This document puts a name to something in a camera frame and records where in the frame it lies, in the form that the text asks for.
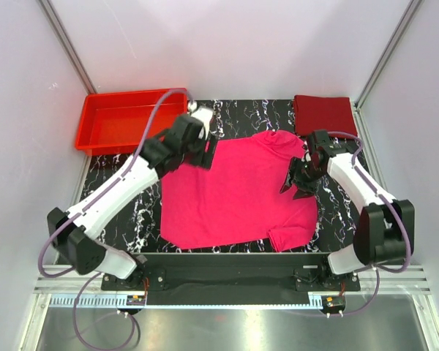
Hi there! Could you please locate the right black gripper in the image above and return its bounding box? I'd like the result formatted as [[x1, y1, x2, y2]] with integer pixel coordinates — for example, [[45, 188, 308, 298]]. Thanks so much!
[[279, 156, 324, 200]]

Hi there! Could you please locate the bright pink t-shirt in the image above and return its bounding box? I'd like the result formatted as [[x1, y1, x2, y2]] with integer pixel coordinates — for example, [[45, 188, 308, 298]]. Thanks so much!
[[160, 130, 318, 252]]

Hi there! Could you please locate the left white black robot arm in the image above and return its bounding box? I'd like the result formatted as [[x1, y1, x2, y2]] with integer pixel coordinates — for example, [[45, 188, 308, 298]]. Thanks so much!
[[47, 107, 217, 290]]

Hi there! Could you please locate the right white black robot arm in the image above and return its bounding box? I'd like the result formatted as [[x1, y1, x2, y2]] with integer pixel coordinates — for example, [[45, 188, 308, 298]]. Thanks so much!
[[280, 129, 415, 290]]

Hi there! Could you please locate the folded dark red t-shirt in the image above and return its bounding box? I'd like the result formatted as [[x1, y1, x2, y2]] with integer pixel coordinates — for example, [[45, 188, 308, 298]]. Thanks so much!
[[293, 95, 358, 136]]

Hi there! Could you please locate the red plastic bin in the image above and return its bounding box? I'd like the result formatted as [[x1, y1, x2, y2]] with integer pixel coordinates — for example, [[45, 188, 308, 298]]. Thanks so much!
[[75, 89, 167, 156]]

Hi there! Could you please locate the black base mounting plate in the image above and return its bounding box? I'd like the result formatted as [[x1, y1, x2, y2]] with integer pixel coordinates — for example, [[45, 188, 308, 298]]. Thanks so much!
[[101, 253, 361, 302]]

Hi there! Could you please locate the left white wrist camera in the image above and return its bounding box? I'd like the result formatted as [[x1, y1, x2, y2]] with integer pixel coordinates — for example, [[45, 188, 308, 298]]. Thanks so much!
[[187, 100, 214, 140]]

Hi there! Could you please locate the white slotted cable duct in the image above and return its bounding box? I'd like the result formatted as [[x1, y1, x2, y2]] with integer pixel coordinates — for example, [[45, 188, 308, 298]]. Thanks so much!
[[49, 293, 347, 311]]

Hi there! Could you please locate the left aluminium frame post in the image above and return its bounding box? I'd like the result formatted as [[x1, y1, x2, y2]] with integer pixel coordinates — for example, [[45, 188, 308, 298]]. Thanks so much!
[[37, 0, 97, 94]]

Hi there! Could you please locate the aluminium frame post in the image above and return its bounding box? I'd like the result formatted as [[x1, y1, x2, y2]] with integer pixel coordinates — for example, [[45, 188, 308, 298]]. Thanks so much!
[[37, 0, 97, 94], [354, 0, 424, 110]]

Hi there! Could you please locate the right aluminium frame post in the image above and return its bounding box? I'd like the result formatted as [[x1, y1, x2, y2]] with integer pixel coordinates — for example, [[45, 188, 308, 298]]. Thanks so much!
[[354, 0, 424, 110]]

